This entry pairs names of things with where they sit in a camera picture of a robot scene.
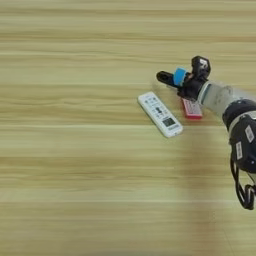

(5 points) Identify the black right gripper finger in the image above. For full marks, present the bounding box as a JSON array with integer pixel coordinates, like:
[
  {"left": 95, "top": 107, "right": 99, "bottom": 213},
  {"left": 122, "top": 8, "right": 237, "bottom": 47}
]
[{"left": 155, "top": 70, "right": 177, "bottom": 88}]

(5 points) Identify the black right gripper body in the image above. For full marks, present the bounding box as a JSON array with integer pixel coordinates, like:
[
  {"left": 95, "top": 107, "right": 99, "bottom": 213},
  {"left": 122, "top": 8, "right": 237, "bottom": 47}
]
[{"left": 176, "top": 70, "right": 209, "bottom": 102}]

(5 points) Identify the blue rectangular block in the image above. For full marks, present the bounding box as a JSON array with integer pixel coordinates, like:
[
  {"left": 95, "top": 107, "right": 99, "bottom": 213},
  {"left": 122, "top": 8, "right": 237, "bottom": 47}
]
[{"left": 172, "top": 67, "right": 189, "bottom": 88}]

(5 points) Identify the red and white eraser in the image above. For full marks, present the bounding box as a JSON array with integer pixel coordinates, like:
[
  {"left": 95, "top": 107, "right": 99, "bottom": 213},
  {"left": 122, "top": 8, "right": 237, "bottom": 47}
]
[{"left": 181, "top": 97, "right": 204, "bottom": 121}]

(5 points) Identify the small black box white label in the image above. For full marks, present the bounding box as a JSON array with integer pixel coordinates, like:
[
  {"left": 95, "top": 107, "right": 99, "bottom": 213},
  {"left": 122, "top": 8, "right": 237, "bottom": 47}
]
[{"left": 190, "top": 55, "right": 212, "bottom": 82}]

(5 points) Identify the white remote control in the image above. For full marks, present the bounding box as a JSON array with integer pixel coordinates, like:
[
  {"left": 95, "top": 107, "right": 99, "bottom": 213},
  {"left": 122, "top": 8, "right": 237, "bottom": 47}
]
[{"left": 137, "top": 91, "right": 185, "bottom": 139}]

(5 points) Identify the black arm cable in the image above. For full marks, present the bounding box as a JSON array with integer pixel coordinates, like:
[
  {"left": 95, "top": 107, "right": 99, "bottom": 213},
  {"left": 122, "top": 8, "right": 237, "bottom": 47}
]
[{"left": 229, "top": 155, "right": 256, "bottom": 211}]

